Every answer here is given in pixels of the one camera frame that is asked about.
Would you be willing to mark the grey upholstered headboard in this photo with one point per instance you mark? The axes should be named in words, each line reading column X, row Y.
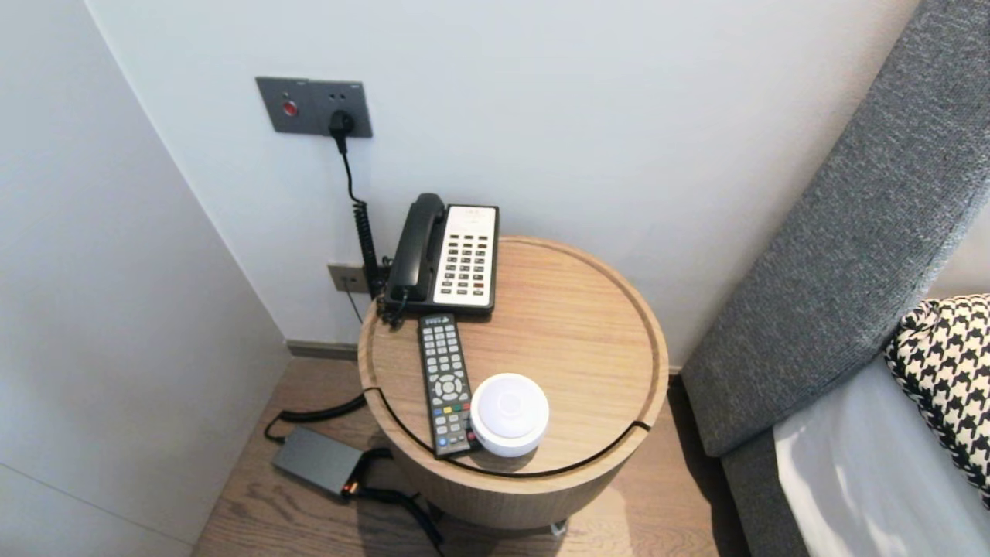
column 835, row 271

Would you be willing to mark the beige wall phone socket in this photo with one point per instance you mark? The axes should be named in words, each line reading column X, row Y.
column 344, row 278

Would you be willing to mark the black and white desk telephone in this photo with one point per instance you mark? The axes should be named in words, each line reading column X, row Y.
column 468, row 259

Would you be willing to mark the white round lidded box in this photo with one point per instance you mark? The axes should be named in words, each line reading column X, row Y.
column 510, row 414

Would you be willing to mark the black telephone handset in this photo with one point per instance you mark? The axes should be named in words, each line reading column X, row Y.
column 418, row 240

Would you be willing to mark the grey switch plate red button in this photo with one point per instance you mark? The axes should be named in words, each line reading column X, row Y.
column 282, row 104

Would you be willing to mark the grey wall power socket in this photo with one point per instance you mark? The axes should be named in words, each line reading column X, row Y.
column 352, row 97

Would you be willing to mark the grey skirting board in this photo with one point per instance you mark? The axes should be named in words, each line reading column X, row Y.
column 321, row 350

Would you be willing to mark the white table foot pad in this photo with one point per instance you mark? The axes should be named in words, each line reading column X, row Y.
column 558, row 529

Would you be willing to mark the black remote control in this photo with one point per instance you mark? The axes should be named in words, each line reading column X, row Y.
column 445, row 387

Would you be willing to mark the black white houndstooth pillow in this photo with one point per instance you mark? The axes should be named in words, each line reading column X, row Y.
column 947, row 371

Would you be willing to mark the grey power adapter brick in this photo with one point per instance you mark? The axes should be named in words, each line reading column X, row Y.
column 317, row 460

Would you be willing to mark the grey fabric bed frame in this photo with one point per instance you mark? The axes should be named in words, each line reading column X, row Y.
column 762, row 503

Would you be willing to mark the round wooden side table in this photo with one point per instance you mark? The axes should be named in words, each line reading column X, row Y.
column 588, row 348

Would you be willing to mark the black power plug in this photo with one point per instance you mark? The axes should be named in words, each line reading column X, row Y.
column 342, row 124

